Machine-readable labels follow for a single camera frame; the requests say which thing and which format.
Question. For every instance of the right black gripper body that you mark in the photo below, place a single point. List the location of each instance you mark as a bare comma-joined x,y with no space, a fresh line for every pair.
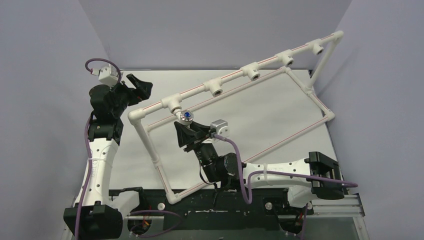
195,141

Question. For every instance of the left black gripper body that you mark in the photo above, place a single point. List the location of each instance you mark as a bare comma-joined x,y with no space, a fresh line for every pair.
119,91

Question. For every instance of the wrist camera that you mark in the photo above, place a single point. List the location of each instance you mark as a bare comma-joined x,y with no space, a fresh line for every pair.
220,127
108,75

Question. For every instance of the white PVC pipe frame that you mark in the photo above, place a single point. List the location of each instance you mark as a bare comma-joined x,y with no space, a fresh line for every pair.
169,108

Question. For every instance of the white plastic water faucet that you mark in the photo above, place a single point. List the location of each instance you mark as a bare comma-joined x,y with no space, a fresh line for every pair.
183,116

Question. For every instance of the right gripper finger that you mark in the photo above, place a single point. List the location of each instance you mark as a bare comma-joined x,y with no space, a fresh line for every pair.
200,130
186,134

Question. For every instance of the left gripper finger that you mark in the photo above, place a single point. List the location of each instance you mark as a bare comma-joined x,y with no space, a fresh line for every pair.
131,99
142,89

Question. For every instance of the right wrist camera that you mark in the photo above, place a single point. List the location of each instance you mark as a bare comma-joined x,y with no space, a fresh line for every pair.
220,127

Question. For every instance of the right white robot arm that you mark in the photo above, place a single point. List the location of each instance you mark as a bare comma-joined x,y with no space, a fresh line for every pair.
315,177

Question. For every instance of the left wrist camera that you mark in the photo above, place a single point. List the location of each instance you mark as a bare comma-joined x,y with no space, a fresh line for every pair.
108,75

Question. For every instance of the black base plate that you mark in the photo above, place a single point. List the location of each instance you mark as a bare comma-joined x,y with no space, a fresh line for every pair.
208,210

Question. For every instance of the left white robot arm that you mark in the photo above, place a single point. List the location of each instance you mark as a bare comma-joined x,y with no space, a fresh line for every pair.
94,216

